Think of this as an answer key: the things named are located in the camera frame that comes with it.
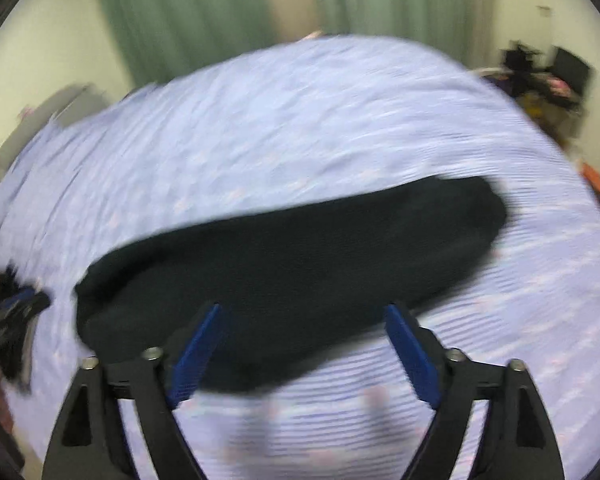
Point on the purple floral bed sheet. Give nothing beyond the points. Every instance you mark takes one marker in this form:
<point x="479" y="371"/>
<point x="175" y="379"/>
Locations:
<point x="300" y="123"/>

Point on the green curtain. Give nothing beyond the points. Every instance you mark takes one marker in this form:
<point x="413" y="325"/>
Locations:
<point x="163" y="39"/>

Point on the black knit pants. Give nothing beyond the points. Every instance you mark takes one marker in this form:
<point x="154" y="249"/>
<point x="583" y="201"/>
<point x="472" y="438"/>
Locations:
<point x="292" y="282"/>

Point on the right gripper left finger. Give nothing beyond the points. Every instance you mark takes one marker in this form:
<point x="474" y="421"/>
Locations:
<point x="89" y="441"/>

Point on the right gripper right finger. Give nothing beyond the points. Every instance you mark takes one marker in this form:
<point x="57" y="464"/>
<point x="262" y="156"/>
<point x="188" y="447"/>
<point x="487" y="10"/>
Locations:
<point x="516" y="439"/>

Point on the black chair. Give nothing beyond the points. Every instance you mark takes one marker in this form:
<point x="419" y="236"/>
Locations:
<point x="554" y="94"/>

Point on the grey padded headboard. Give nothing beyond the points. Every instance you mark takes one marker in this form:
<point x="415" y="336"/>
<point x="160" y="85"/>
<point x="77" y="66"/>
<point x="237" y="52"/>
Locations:
<point x="68" y="105"/>

